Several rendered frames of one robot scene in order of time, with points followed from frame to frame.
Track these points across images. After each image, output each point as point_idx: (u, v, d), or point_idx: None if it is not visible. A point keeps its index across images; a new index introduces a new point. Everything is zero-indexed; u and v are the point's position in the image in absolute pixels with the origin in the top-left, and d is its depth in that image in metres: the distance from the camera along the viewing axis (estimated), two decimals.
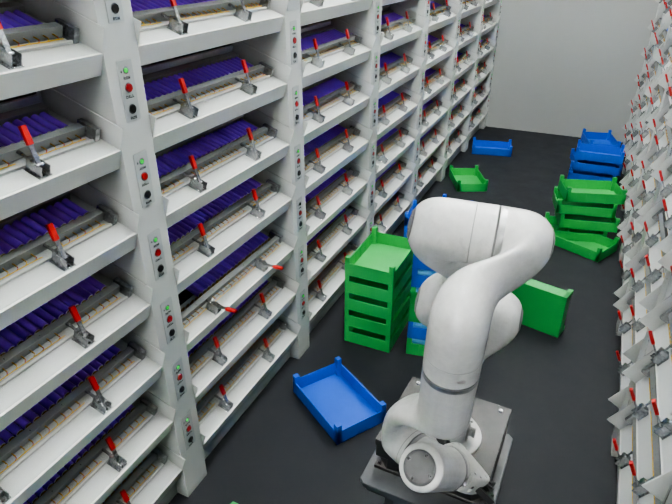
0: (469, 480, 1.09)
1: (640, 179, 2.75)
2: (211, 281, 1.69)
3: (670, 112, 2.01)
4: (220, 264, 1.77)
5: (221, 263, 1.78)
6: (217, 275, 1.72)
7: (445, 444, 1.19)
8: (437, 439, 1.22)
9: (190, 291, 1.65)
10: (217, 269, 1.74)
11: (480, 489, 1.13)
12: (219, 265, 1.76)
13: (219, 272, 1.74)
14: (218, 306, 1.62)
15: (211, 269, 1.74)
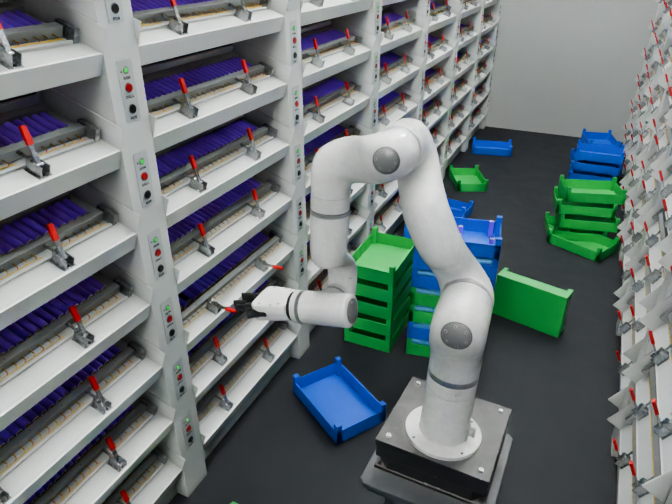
0: None
1: (640, 179, 2.75)
2: (211, 281, 1.69)
3: (670, 112, 2.01)
4: (220, 264, 1.77)
5: (221, 263, 1.78)
6: (217, 275, 1.72)
7: (259, 312, 1.42)
8: (250, 317, 1.42)
9: (190, 291, 1.65)
10: (217, 269, 1.74)
11: None
12: (219, 265, 1.76)
13: (219, 272, 1.74)
14: (218, 306, 1.62)
15: (211, 269, 1.74)
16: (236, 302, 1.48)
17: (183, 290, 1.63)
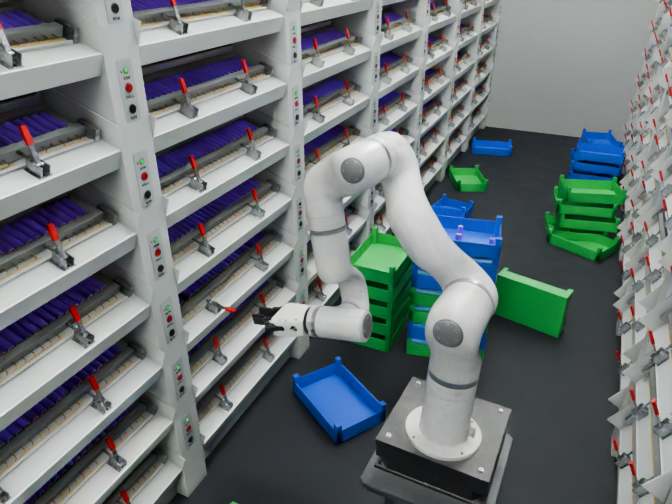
0: (304, 332, 1.46)
1: (640, 179, 2.75)
2: (207, 278, 1.70)
3: (670, 112, 2.01)
4: None
5: None
6: (213, 273, 1.73)
7: None
8: None
9: (186, 288, 1.65)
10: (213, 267, 1.75)
11: (279, 329, 1.48)
12: None
13: (215, 270, 1.74)
14: (218, 306, 1.62)
15: None
16: (264, 314, 1.58)
17: None
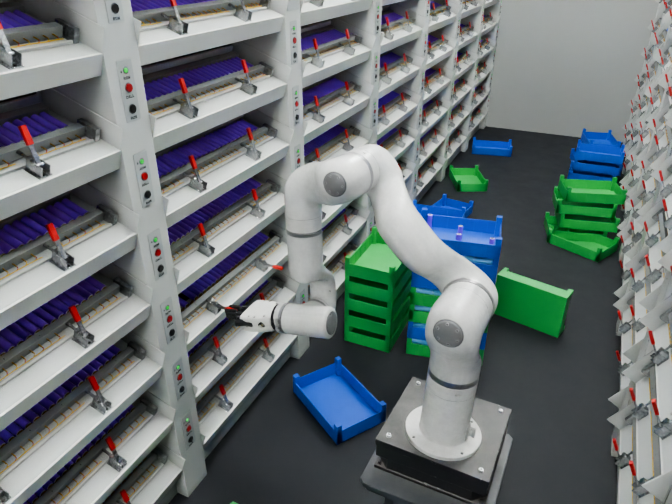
0: (271, 328, 1.51)
1: (640, 179, 2.75)
2: (211, 281, 1.69)
3: (670, 112, 2.01)
4: (220, 264, 1.77)
5: (221, 263, 1.78)
6: (217, 275, 1.72)
7: None
8: None
9: (190, 291, 1.65)
10: (217, 269, 1.74)
11: (248, 325, 1.53)
12: (219, 265, 1.76)
13: (219, 272, 1.74)
14: (218, 306, 1.62)
15: (211, 269, 1.74)
16: None
17: (183, 290, 1.63)
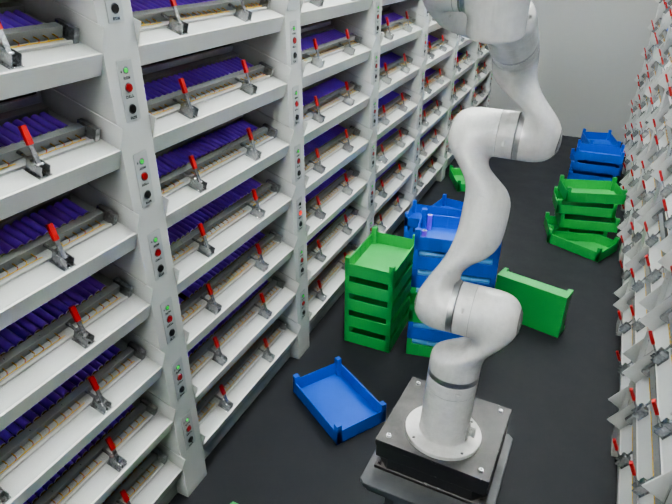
0: None
1: (640, 179, 2.75)
2: (207, 278, 1.70)
3: (670, 112, 2.01)
4: None
5: None
6: (213, 272, 1.73)
7: None
8: None
9: (186, 288, 1.65)
10: (213, 267, 1.75)
11: None
12: None
13: (215, 270, 1.74)
14: (213, 302, 1.62)
15: None
16: None
17: None
